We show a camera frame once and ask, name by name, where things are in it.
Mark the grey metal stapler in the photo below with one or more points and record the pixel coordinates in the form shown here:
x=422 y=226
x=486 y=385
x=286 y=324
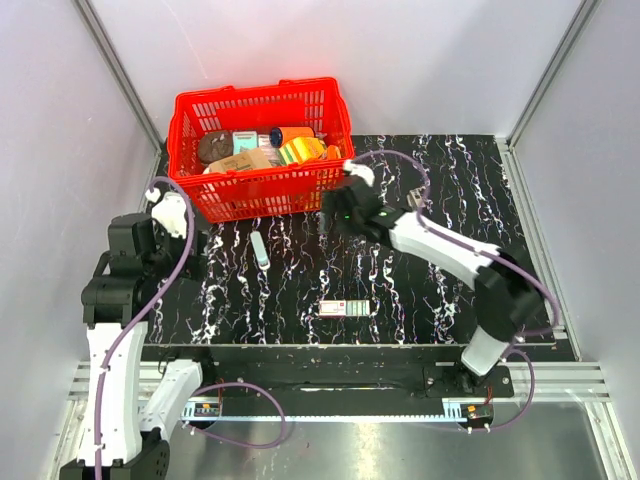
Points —
x=418 y=198

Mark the teal white small box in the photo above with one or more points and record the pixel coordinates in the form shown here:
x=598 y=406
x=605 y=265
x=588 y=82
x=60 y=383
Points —
x=244 y=141

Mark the red plastic shopping basket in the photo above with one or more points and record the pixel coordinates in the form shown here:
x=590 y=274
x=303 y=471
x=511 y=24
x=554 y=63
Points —
x=221 y=197

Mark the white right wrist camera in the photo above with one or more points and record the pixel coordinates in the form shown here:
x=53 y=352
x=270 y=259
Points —
x=351 y=168

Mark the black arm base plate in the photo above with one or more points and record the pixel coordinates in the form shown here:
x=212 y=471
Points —
x=430 y=370

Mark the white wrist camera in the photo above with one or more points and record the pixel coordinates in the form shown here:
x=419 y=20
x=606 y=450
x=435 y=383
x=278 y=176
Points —
x=169 y=210
x=351 y=168

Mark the light blue stapler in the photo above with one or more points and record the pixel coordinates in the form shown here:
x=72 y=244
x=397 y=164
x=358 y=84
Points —
x=260 y=251

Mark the orange bottle blue cap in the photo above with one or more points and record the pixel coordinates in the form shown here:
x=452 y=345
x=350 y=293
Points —
x=279 y=136

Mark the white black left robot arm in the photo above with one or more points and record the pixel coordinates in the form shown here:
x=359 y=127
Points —
x=122 y=440

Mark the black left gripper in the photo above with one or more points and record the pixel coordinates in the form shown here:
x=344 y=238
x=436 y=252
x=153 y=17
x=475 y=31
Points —
x=196 y=266

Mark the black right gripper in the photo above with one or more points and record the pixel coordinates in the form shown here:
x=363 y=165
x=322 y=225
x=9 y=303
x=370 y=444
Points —
x=331 y=205

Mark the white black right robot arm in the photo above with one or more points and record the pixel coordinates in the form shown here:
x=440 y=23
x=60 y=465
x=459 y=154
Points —
x=506 y=293

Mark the brown cardboard box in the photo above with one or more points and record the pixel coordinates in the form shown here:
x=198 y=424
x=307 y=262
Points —
x=254 y=159

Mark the orange snack packet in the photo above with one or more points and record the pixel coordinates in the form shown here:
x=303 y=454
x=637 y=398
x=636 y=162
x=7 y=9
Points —
x=332 y=153

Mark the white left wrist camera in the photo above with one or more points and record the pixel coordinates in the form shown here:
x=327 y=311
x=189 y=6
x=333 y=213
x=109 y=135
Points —
x=169 y=210

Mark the brown round cookie pack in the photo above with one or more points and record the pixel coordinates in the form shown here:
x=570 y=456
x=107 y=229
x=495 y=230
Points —
x=215 y=146

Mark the red white staple box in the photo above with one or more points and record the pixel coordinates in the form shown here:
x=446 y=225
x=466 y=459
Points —
x=344 y=308

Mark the yellow green striped box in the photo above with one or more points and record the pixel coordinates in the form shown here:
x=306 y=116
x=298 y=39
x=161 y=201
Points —
x=301 y=150

